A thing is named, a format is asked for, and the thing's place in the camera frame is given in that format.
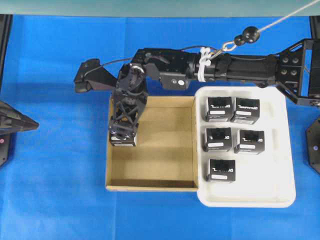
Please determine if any black box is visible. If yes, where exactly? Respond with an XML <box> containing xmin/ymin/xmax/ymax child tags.
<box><xmin>109</xmin><ymin>133</ymin><xmax>137</xmax><ymax>147</ymax></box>

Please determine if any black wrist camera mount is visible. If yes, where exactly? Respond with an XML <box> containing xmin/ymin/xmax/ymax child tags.
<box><xmin>73</xmin><ymin>58</ymin><xmax>117</xmax><ymax>93</ymax></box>

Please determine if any black corner post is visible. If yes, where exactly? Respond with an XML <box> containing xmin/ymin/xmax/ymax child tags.
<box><xmin>0</xmin><ymin>14</ymin><xmax>13</xmax><ymax>85</ymax></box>
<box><xmin>309</xmin><ymin>15</ymin><xmax>320</xmax><ymax>39</ymax></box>

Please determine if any black box tray middle right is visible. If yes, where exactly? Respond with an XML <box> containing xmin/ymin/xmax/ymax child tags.
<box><xmin>234</xmin><ymin>129</ymin><xmax>265</xmax><ymax>155</ymax></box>

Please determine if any black right corner post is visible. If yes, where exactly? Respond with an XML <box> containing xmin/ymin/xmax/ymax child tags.
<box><xmin>309</xmin><ymin>15</ymin><xmax>320</xmax><ymax>39</ymax></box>

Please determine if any black left corner post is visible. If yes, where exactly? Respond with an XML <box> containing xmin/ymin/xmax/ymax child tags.
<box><xmin>0</xmin><ymin>14</ymin><xmax>13</xmax><ymax>85</ymax></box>

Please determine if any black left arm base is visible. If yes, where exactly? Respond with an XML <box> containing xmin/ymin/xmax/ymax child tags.
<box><xmin>0</xmin><ymin>133</ymin><xmax>17</xmax><ymax>168</ymax></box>

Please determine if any black box tray middle left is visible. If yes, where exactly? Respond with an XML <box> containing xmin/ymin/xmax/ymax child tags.
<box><xmin>203</xmin><ymin>127</ymin><xmax>233</xmax><ymax>152</ymax></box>

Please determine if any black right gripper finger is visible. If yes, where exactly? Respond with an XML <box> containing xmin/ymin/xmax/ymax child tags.
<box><xmin>110</xmin><ymin>128</ymin><xmax>136</xmax><ymax>140</ymax></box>

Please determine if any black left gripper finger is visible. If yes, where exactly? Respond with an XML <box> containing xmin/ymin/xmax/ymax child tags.
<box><xmin>0</xmin><ymin>101</ymin><xmax>39</xmax><ymax>131</ymax></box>

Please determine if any white zip tie bundle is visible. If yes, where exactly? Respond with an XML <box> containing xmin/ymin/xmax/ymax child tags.
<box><xmin>197</xmin><ymin>47</ymin><xmax>212</xmax><ymax>82</ymax></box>

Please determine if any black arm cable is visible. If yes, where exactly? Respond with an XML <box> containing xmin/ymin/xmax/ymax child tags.
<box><xmin>84</xmin><ymin>45</ymin><xmax>218</xmax><ymax>76</ymax></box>

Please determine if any open brown cardboard box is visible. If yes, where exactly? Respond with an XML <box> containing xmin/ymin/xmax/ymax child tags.
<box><xmin>105</xmin><ymin>96</ymin><xmax>199</xmax><ymax>192</ymax></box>

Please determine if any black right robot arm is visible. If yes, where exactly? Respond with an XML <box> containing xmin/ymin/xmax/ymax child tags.
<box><xmin>109</xmin><ymin>38</ymin><xmax>320</xmax><ymax>140</ymax></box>

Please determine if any black box tray top left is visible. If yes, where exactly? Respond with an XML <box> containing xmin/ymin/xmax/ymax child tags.
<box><xmin>205</xmin><ymin>96</ymin><xmax>234</xmax><ymax>122</ymax></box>

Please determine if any black box tray top right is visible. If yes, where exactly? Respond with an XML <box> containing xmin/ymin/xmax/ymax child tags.
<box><xmin>230</xmin><ymin>97</ymin><xmax>260</xmax><ymax>125</ymax></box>

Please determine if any black ball hook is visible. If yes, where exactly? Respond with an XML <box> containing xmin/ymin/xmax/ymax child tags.
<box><xmin>221</xmin><ymin>26</ymin><xmax>260</xmax><ymax>52</ymax></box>

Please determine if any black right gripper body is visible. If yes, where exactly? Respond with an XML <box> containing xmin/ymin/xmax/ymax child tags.
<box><xmin>109</xmin><ymin>63</ymin><xmax>148</xmax><ymax>130</ymax></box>

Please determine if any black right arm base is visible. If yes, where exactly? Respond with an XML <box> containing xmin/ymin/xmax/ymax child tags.
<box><xmin>306</xmin><ymin>117</ymin><xmax>320</xmax><ymax>174</ymax></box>

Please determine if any black box tray bottom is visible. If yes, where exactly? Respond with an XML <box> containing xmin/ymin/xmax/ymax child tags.
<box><xmin>205</xmin><ymin>158</ymin><xmax>236</xmax><ymax>183</ymax></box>

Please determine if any white suspension cord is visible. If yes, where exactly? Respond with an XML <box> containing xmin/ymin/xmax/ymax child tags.
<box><xmin>258</xmin><ymin>0</ymin><xmax>320</xmax><ymax>33</ymax></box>

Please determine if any white plastic tray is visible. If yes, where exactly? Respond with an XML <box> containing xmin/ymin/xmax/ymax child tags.
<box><xmin>194</xmin><ymin>86</ymin><xmax>296</xmax><ymax>208</ymax></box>

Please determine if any blue table cloth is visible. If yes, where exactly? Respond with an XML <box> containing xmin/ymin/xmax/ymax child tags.
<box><xmin>0</xmin><ymin>15</ymin><xmax>320</xmax><ymax>240</ymax></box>

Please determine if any black box tray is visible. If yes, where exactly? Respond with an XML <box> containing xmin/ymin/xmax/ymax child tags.
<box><xmin>205</xmin><ymin>96</ymin><xmax>234</xmax><ymax>122</ymax></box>
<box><xmin>205</xmin><ymin>158</ymin><xmax>236</xmax><ymax>183</ymax></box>
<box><xmin>230</xmin><ymin>97</ymin><xmax>260</xmax><ymax>125</ymax></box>
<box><xmin>234</xmin><ymin>129</ymin><xmax>265</xmax><ymax>155</ymax></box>
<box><xmin>203</xmin><ymin>127</ymin><xmax>233</xmax><ymax>152</ymax></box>

